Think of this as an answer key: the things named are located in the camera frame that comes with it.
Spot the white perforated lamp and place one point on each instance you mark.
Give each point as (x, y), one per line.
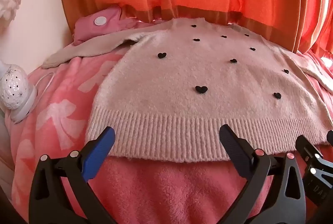
(14, 87)

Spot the pink sweater with black hearts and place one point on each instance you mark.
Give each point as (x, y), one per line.
(182, 70)

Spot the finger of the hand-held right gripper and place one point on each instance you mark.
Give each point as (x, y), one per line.
(305, 147)
(330, 137)

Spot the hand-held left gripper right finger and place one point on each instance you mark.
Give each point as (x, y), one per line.
(234, 148)

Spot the pink cushion with white button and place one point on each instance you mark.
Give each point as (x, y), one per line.
(110, 22)

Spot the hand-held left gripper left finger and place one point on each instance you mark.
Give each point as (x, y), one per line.
(99, 151)

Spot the pink blanket with bow print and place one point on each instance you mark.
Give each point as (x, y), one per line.
(156, 187)

